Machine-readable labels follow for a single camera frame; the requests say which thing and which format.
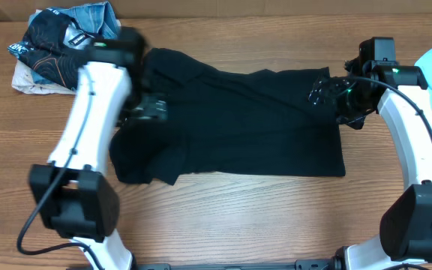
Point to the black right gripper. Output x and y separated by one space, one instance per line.
331 87

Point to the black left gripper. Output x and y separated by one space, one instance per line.
156 109

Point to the black t-shirt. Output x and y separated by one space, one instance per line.
259 123

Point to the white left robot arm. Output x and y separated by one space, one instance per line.
72 194

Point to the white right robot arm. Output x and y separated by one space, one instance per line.
376 82

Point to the folded blue jeans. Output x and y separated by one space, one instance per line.
88 21

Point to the black patterned folded shirt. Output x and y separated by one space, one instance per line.
52 46

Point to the beige folded cloth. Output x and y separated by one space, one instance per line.
23 82

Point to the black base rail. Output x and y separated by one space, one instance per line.
234 266

